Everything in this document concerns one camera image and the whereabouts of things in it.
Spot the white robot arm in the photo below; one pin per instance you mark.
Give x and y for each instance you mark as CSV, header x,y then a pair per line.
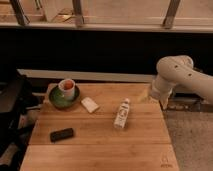
x,y
174,70

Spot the white plastic bottle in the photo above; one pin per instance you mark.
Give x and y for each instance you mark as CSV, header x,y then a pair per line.
x,y
122,114

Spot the white cup with orange inside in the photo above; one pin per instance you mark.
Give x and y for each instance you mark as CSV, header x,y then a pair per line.
x,y
67,87

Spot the green plate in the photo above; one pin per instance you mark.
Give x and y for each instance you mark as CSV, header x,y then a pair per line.
x,y
57,100

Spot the black rectangular remote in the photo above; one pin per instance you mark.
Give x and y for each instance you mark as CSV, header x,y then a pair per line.
x,y
61,134

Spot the black chair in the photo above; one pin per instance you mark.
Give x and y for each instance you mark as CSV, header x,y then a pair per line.
x,y
15,98

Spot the metal frame post middle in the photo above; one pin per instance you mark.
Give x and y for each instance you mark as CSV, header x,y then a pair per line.
x,y
79,20

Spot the metal frame post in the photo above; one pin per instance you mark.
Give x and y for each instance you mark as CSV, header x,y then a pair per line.
x,y
171,13
19,13
79,20

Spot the metal frame post right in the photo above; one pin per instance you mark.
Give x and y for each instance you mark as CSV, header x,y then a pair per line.
x,y
171,13

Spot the metal frame post left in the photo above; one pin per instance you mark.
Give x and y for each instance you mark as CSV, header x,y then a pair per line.
x,y
19,13

